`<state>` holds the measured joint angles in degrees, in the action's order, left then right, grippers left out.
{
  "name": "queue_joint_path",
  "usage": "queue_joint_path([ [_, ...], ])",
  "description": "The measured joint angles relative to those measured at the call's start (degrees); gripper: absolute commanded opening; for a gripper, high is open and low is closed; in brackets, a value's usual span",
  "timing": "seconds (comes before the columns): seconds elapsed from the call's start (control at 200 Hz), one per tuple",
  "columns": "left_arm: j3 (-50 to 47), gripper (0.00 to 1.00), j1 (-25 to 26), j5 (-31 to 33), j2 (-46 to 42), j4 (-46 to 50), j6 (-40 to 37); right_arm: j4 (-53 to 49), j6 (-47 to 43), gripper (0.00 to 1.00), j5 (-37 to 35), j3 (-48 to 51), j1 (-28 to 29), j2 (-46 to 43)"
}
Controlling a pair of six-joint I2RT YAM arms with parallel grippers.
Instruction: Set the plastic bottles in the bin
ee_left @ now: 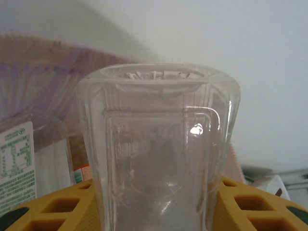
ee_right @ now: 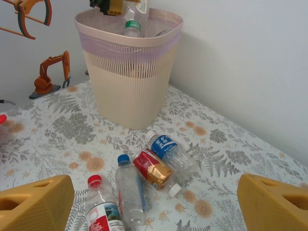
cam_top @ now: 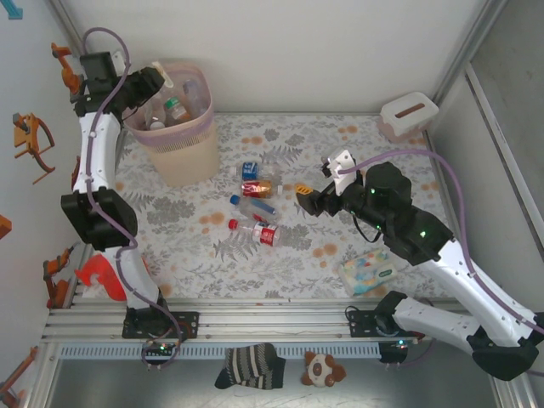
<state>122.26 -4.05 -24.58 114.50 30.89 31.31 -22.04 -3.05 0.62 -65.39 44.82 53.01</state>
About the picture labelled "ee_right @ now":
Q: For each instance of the red and gold label bottle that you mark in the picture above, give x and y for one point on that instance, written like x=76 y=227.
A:
x=149 y=168

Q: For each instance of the beige ribbed plastic bin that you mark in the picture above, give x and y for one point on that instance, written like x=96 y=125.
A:
x=125 y=101

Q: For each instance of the red cap red label bottle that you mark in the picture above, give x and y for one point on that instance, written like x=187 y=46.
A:
x=103 y=216

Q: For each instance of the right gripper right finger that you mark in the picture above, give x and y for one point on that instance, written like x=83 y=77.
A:
x=272 y=207

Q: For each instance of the blue label white cap bottle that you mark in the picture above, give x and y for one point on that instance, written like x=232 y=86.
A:
x=163 y=145

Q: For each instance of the clear bottle blue strip label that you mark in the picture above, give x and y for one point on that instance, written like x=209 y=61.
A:
x=130 y=192

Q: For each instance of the floral tablecloth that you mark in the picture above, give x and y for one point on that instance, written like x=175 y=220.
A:
x=216 y=156

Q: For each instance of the orange claw gripper sticker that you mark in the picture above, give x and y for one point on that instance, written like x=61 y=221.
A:
x=29 y=9

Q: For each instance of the red plush toy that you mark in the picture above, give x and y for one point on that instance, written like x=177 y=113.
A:
x=2 y=119

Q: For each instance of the clear bottle green cap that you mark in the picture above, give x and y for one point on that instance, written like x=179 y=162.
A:
x=132 y=26

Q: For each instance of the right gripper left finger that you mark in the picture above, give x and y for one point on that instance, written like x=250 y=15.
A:
x=31 y=207

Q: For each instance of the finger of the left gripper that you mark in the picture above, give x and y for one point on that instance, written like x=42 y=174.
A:
x=115 y=7

